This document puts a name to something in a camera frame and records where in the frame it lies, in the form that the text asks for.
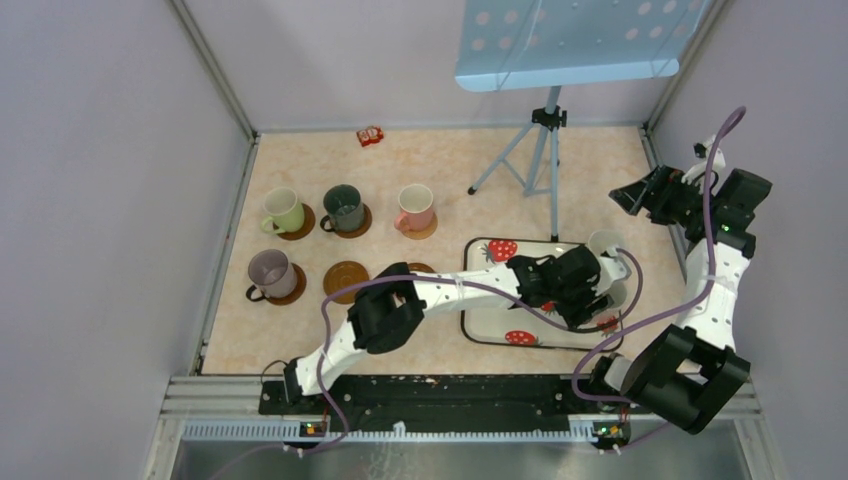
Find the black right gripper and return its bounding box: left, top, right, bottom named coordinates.
left=609, top=163, right=716, bottom=227

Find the pink white mug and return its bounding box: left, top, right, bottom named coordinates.
left=606, top=282, right=628, bottom=311

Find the yellow mug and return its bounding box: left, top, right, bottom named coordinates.
left=586, top=230, right=627, bottom=257

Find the white strawberry tray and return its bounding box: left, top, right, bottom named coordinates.
left=461, top=237, right=624, bottom=352

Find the brown wooden coaster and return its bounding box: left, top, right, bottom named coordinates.
left=323, top=260, right=370, bottom=296
left=334, top=205, right=373, bottom=239
left=408, top=262, right=435, bottom=273
left=277, top=203, right=316, bottom=241
left=266, top=264, right=307, bottom=306

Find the woven rattan coaster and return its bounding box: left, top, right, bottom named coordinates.
left=395, top=212, right=439, bottom=240

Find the dark green mug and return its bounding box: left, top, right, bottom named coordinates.
left=320, top=184, right=365, bottom=233

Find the purple mug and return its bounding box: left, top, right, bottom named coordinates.
left=245, top=249, right=298, bottom=302

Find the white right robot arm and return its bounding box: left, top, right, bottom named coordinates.
left=586, top=166, right=772, bottom=435

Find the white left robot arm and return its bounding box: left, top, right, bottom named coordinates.
left=282, top=245, right=630, bottom=414

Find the light blue music stand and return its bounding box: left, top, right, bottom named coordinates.
left=455, top=0, right=711, bottom=242

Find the small red box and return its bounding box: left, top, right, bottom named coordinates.
left=356, top=125, right=385, bottom=148

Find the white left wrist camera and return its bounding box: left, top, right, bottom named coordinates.
left=594, top=251, right=631, bottom=294

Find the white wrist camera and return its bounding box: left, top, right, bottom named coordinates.
left=594, top=251, right=631, bottom=294
left=682, top=135, right=726, bottom=190

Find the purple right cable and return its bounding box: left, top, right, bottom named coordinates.
left=570, top=105, right=749, bottom=452

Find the purple cable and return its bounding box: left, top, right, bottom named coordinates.
left=570, top=105, right=749, bottom=452
left=315, top=246, right=645, bottom=458

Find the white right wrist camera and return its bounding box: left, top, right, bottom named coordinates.
left=682, top=135, right=726, bottom=190

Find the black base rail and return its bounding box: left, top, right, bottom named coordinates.
left=258, top=374, right=622, bottom=433

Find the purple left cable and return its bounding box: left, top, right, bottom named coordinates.
left=315, top=246, right=645, bottom=458

